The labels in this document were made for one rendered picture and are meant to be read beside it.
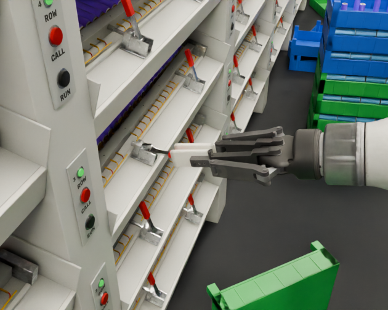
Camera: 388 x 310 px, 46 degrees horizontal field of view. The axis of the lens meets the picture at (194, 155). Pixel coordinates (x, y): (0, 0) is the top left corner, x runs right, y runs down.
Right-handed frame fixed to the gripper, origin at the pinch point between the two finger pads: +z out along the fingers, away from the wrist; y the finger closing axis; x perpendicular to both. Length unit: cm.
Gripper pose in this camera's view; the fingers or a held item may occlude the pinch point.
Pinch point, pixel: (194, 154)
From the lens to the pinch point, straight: 74.4
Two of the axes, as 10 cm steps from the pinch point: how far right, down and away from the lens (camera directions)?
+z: -9.2, 0.1, 3.8
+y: 3.1, -5.6, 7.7
